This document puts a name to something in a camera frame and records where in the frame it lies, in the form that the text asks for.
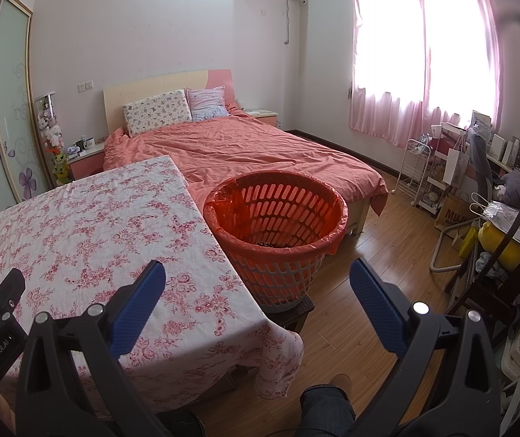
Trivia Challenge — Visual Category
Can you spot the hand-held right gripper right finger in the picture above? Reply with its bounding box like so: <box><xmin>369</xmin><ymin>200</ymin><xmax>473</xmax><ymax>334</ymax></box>
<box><xmin>348</xmin><ymin>257</ymin><xmax>503</xmax><ymax>437</ymax></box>

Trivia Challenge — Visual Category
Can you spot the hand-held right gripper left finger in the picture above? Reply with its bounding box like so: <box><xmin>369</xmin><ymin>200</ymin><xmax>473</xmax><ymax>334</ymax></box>
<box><xmin>15</xmin><ymin>259</ymin><xmax>169</xmax><ymax>437</ymax></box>

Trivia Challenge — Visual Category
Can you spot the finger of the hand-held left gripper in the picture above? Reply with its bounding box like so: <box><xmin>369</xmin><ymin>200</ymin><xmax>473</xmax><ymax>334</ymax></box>
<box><xmin>0</xmin><ymin>268</ymin><xmax>27</xmax><ymax>324</ymax></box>

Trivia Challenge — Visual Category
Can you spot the orange laundry basket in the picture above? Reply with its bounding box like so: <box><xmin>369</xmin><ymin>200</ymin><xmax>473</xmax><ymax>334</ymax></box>
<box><xmin>203</xmin><ymin>169</ymin><xmax>349</xmax><ymax>314</ymax></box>

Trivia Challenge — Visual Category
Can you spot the person's left forearm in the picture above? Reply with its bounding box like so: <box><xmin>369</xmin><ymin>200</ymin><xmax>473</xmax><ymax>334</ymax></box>
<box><xmin>0</xmin><ymin>394</ymin><xmax>19</xmax><ymax>437</ymax></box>

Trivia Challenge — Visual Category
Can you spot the dark wooden stool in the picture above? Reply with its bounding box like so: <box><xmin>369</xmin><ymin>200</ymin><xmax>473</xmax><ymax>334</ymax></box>
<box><xmin>263</xmin><ymin>295</ymin><xmax>315</xmax><ymax>334</ymax></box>

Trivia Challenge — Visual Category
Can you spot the pink floral tablecloth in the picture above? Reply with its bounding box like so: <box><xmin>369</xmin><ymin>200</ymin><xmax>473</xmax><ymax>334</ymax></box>
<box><xmin>0</xmin><ymin>155</ymin><xmax>305</xmax><ymax>399</ymax></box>

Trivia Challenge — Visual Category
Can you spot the brown paper bag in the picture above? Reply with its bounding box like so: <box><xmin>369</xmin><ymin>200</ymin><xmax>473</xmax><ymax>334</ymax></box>
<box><xmin>435</xmin><ymin>193</ymin><xmax>484</xmax><ymax>237</ymax></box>

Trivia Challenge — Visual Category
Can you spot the person's leg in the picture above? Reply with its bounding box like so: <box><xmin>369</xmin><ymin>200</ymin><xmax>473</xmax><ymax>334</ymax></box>
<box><xmin>296</xmin><ymin>373</ymin><xmax>356</xmax><ymax>437</ymax></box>

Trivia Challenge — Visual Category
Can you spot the pink white nightstand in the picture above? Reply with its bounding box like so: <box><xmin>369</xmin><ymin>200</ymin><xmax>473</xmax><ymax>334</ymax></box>
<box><xmin>244</xmin><ymin>108</ymin><xmax>279</xmax><ymax>129</ymax></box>
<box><xmin>67</xmin><ymin>142</ymin><xmax>106</xmax><ymax>182</ymax></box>

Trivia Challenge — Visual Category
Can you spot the white paper bag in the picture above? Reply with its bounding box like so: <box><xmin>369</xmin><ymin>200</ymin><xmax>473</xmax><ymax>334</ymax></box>
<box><xmin>442</xmin><ymin>139</ymin><xmax>470</xmax><ymax>187</ymax></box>

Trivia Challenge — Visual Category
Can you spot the clear plush toy tube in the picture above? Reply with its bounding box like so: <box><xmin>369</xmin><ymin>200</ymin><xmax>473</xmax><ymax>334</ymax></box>
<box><xmin>34</xmin><ymin>92</ymin><xmax>70</xmax><ymax>186</ymax></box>

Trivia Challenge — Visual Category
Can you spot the salmon pink duvet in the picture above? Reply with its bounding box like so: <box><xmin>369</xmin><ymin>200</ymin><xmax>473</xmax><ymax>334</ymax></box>
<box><xmin>102</xmin><ymin>111</ymin><xmax>389</xmax><ymax>219</ymax></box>

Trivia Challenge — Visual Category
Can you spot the white floral pillow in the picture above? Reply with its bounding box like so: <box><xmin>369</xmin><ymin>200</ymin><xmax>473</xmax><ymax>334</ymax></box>
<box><xmin>122</xmin><ymin>90</ymin><xmax>193</xmax><ymax>137</ymax></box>

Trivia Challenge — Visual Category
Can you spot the pink curtain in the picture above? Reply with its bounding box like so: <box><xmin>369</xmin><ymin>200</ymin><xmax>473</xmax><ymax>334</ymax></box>
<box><xmin>348</xmin><ymin>0</ymin><xmax>504</xmax><ymax>149</ymax></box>

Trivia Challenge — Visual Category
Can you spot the flower print sliding wardrobe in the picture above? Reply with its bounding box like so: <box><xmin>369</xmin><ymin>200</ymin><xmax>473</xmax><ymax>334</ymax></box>
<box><xmin>0</xmin><ymin>0</ymin><xmax>53</xmax><ymax>228</ymax></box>

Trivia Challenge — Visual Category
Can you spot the pink striped pillow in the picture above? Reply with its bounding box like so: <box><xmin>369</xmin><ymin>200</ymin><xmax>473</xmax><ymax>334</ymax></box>
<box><xmin>185</xmin><ymin>86</ymin><xmax>231</xmax><ymax>122</ymax></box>

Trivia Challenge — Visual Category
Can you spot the beige pink headboard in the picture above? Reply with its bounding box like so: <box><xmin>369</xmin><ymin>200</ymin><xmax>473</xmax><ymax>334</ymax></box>
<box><xmin>103</xmin><ymin>69</ymin><xmax>233</xmax><ymax>135</ymax></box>

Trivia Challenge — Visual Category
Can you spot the white air conditioner pipe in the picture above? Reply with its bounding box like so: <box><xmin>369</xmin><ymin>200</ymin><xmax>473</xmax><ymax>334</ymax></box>
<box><xmin>284</xmin><ymin>0</ymin><xmax>308</xmax><ymax>46</ymax></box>

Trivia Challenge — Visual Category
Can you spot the white wire rack cart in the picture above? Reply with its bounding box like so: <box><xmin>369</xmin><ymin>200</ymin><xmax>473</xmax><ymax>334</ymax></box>
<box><xmin>394</xmin><ymin>139</ymin><xmax>447</xmax><ymax>216</ymax></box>

